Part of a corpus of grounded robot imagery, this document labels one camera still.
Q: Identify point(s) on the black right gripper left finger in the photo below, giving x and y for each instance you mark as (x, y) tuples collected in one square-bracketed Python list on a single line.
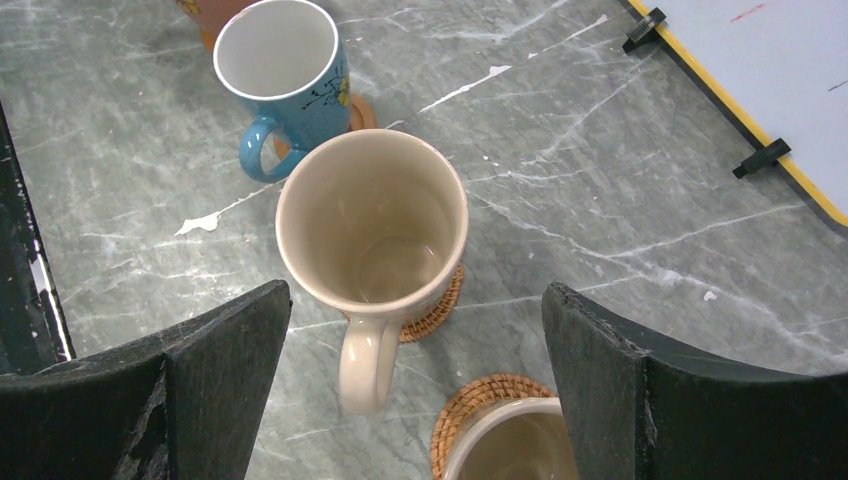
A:
[(185, 402)]

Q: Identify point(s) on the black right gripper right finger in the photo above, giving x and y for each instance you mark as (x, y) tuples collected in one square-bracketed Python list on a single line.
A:
[(641, 405)]

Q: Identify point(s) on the cream seahorse mug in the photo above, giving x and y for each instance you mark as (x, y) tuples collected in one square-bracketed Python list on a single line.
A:
[(513, 439)]

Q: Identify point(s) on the woven rattan coaster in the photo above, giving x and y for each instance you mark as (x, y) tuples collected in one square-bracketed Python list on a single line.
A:
[(417, 327), (472, 401)]

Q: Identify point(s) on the cream coral pattern mug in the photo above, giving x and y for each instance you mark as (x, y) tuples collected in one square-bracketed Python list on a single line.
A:
[(373, 223)]

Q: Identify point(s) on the light wooden coaster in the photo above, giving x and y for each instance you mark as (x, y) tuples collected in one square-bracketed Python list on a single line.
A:
[(208, 39), (362, 117)]

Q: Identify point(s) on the teal blue mug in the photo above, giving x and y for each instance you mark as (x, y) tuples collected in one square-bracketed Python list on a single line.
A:
[(285, 61)]

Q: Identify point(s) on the orange floral mug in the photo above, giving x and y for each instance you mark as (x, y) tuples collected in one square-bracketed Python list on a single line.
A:
[(211, 16)]

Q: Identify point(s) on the black whiteboard stand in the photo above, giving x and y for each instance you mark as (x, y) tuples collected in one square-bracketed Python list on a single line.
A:
[(644, 32)]

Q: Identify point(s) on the yellow framed whiteboard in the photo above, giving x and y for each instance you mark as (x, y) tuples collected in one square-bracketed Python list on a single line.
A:
[(780, 68)]

